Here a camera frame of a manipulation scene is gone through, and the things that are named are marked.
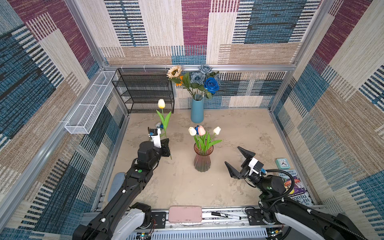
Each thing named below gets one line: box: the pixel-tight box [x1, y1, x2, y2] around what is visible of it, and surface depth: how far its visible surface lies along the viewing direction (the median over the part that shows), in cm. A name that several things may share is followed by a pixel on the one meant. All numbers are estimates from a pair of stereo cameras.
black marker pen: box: [211, 211, 242, 220], surface depth 76 cm
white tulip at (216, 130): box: [208, 126, 223, 148], surface depth 79 cm
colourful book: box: [278, 169, 314, 206], surface depth 81 cm
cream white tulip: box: [188, 127, 200, 149], surface depth 73 cm
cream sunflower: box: [166, 65, 195, 99], surface depth 84 cm
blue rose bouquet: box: [182, 64, 221, 100], surface depth 90 cm
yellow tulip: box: [156, 98, 173, 160], surface depth 74 cm
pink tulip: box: [198, 125, 206, 154], surface depth 73 cm
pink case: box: [168, 205, 203, 223], surface depth 76 cm
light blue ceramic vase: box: [190, 97, 204, 124], surface depth 105 cm
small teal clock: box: [275, 158, 291, 169], surface depth 91 cm
